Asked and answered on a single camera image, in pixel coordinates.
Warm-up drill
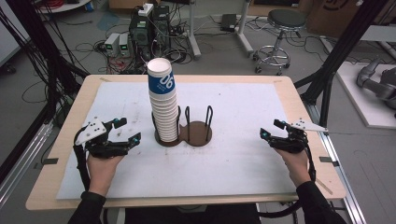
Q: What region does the tan tape strip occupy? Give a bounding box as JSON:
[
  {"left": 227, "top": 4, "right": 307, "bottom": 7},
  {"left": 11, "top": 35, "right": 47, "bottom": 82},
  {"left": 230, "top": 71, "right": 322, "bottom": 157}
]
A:
[{"left": 316, "top": 177, "right": 333, "bottom": 196}]

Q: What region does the white power strip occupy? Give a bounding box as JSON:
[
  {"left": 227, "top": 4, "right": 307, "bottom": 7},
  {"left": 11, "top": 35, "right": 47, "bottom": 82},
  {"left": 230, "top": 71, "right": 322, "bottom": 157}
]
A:
[{"left": 137, "top": 3, "right": 155, "bottom": 18}]

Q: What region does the black computer tower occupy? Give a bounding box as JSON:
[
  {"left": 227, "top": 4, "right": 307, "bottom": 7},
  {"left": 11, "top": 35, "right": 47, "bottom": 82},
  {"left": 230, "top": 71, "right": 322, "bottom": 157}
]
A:
[
  {"left": 129, "top": 12, "right": 154, "bottom": 62},
  {"left": 152, "top": 5, "right": 172, "bottom": 52}
]

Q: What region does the black round stool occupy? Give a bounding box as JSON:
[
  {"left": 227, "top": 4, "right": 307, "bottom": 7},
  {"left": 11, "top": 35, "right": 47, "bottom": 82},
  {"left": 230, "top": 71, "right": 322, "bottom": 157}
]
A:
[{"left": 252, "top": 8, "right": 308, "bottom": 77}]

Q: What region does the brown cardboard box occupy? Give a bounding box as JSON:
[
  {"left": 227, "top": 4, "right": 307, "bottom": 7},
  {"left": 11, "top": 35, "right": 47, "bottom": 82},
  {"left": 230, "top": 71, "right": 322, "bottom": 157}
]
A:
[{"left": 306, "top": 0, "right": 396, "bottom": 40}]

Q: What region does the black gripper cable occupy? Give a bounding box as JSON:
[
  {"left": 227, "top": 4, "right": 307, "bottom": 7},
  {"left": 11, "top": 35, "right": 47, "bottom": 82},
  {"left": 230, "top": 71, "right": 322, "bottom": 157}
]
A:
[
  {"left": 258, "top": 144, "right": 318, "bottom": 218},
  {"left": 73, "top": 136, "right": 92, "bottom": 192}
]

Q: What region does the white foam mat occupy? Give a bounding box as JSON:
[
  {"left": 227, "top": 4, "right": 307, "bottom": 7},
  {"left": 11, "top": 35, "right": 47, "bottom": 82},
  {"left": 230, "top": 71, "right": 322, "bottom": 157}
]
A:
[{"left": 55, "top": 81, "right": 299, "bottom": 201}]

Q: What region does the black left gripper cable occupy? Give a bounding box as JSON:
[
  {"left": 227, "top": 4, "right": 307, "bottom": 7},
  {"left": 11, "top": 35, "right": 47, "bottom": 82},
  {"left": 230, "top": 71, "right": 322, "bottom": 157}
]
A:
[{"left": 73, "top": 136, "right": 92, "bottom": 192}]

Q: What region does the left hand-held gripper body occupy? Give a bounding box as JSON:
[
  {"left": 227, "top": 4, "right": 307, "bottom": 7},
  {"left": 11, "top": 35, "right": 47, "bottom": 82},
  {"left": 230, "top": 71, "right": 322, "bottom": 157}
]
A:
[{"left": 74, "top": 118, "right": 131, "bottom": 160}]

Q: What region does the tangle of floor cables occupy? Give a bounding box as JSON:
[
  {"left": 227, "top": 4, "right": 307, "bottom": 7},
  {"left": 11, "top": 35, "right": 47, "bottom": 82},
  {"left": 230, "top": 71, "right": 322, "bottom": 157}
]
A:
[{"left": 74, "top": 12, "right": 195, "bottom": 75}]

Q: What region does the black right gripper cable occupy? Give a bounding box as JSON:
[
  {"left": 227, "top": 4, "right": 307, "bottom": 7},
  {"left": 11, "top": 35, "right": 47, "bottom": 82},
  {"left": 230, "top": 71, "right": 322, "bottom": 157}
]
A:
[{"left": 258, "top": 144, "right": 318, "bottom": 218}]

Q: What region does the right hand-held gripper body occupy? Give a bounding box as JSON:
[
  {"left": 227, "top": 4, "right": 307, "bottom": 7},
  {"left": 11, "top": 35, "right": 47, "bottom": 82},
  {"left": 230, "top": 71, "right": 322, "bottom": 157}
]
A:
[{"left": 275, "top": 118, "right": 329, "bottom": 154}]

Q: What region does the grey bench power supply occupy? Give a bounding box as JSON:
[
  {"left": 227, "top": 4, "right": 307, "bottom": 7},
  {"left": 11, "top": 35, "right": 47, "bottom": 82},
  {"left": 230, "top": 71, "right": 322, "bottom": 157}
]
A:
[
  {"left": 119, "top": 33, "right": 132, "bottom": 58},
  {"left": 104, "top": 32, "right": 121, "bottom": 57}
]

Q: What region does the aluminium frame rail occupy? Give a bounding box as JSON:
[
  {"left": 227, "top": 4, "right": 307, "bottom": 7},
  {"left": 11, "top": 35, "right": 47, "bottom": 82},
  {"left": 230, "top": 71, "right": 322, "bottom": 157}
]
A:
[
  {"left": 306, "top": 102, "right": 368, "bottom": 224},
  {"left": 0, "top": 120, "right": 54, "bottom": 208}
]

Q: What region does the white table leg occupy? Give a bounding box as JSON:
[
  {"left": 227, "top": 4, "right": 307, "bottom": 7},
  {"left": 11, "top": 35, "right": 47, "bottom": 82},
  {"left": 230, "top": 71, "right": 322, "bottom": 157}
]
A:
[
  {"left": 235, "top": 0, "right": 255, "bottom": 58},
  {"left": 186, "top": 0, "right": 203, "bottom": 61}
]

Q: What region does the white platform board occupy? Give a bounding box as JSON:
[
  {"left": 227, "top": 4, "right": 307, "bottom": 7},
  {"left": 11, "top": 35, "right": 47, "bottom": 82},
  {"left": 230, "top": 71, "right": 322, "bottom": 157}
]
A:
[{"left": 335, "top": 61, "right": 396, "bottom": 131}]

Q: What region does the person's left hand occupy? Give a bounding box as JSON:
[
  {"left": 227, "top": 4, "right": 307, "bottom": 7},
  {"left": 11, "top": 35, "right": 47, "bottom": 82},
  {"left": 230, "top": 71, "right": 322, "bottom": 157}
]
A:
[{"left": 86, "top": 153, "right": 125, "bottom": 198}]

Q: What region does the black frame with cables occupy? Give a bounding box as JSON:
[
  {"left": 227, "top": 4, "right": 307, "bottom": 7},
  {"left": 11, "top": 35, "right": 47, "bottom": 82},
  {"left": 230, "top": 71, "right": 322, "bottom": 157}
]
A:
[{"left": 0, "top": 0, "right": 89, "bottom": 125}]

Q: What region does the person's right hand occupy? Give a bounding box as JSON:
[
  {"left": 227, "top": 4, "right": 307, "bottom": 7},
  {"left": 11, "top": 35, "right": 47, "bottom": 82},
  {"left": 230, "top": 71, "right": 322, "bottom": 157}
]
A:
[{"left": 275, "top": 148, "right": 313, "bottom": 189}]

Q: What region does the black wire cup holder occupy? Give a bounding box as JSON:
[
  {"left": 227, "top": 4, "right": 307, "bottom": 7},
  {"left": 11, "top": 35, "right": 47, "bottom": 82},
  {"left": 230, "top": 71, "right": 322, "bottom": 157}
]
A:
[{"left": 151, "top": 105, "right": 214, "bottom": 147}]

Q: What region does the black frame post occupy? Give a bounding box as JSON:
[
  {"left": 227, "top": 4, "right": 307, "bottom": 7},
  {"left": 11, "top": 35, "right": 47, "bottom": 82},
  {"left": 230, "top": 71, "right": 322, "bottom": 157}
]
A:
[{"left": 293, "top": 0, "right": 390, "bottom": 135}]

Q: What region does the stack of white paper cups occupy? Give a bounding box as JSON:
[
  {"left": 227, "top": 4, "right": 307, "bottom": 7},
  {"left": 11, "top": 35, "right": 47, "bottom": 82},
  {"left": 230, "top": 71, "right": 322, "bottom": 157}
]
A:
[{"left": 148, "top": 91, "right": 181, "bottom": 144}]

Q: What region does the black box on floor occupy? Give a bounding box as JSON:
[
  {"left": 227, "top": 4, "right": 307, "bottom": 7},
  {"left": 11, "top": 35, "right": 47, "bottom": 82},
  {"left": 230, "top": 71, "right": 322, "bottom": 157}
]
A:
[{"left": 219, "top": 13, "right": 238, "bottom": 33}]

